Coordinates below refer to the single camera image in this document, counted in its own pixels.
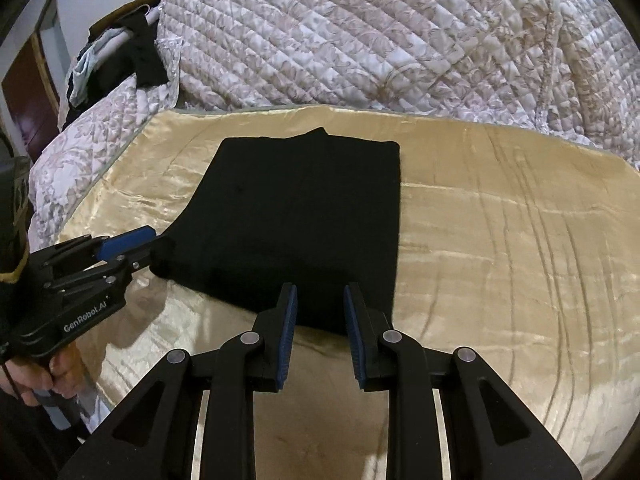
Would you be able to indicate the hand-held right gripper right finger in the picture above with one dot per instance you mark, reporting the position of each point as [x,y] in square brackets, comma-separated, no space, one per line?
[354,345]

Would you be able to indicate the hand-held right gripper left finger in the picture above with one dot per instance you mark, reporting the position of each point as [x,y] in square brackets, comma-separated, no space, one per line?
[289,340]

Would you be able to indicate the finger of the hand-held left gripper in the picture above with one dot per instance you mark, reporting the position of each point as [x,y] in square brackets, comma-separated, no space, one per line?
[135,262]
[125,240]

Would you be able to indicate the black pants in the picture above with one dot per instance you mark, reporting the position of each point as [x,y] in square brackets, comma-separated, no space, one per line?
[300,210]

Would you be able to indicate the person's left forearm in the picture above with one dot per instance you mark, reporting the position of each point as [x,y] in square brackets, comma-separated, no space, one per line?
[30,440]

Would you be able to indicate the person's left hand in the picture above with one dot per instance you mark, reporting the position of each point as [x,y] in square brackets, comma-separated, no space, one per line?
[60,375]

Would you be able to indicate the golden satin sheet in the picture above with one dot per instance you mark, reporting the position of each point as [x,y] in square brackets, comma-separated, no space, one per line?
[500,260]

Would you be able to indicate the brown wooden door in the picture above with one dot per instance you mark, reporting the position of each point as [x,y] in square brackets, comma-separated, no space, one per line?
[30,95]

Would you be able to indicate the light blue cloth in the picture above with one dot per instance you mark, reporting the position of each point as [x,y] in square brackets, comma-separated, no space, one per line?
[85,70]

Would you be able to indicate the black hanging garment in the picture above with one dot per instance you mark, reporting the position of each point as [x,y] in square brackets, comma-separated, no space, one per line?
[142,60]

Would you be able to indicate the floral quilted blanket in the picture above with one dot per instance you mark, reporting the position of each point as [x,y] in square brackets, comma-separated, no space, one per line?
[350,35]

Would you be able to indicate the white rail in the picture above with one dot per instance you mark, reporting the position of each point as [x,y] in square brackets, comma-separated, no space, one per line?
[120,40]

